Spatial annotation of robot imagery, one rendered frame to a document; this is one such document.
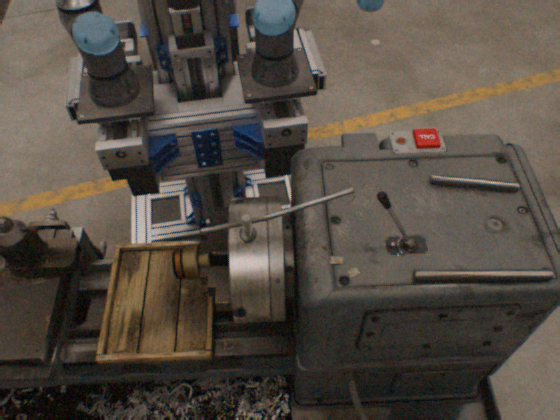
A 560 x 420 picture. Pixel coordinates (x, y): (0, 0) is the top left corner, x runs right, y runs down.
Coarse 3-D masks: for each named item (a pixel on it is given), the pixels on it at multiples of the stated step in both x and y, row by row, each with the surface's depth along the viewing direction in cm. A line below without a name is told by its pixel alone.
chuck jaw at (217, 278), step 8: (200, 272) 126; (208, 272) 126; (216, 272) 126; (224, 272) 126; (208, 280) 124; (216, 280) 124; (224, 280) 124; (208, 288) 123; (216, 288) 123; (224, 288) 123; (216, 296) 121; (224, 296) 121; (216, 304) 120; (224, 304) 121; (240, 312) 121
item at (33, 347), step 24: (0, 288) 139; (24, 288) 139; (48, 288) 139; (0, 312) 135; (24, 312) 134; (48, 312) 134; (0, 336) 131; (24, 336) 130; (48, 336) 132; (0, 360) 127; (24, 360) 128
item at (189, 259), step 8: (184, 248) 129; (192, 248) 129; (176, 256) 128; (184, 256) 127; (192, 256) 127; (200, 256) 128; (208, 256) 128; (176, 264) 127; (184, 264) 126; (192, 264) 126; (200, 264) 127; (208, 264) 127; (176, 272) 127; (184, 272) 127; (192, 272) 127
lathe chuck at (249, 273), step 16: (240, 208) 122; (256, 208) 121; (256, 224) 118; (240, 240) 116; (256, 240) 116; (240, 256) 115; (256, 256) 115; (240, 272) 115; (256, 272) 115; (240, 288) 116; (256, 288) 116; (240, 304) 118; (256, 304) 118; (240, 320) 123; (256, 320) 124
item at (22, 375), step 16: (80, 240) 153; (0, 256) 152; (80, 256) 153; (0, 272) 149; (80, 272) 152; (64, 288) 144; (64, 304) 141; (64, 320) 140; (64, 336) 139; (48, 352) 133; (64, 352) 137; (0, 368) 130; (16, 368) 130; (32, 368) 130; (48, 368) 130; (0, 384) 131; (16, 384) 131; (32, 384) 132; (48, 384) 132
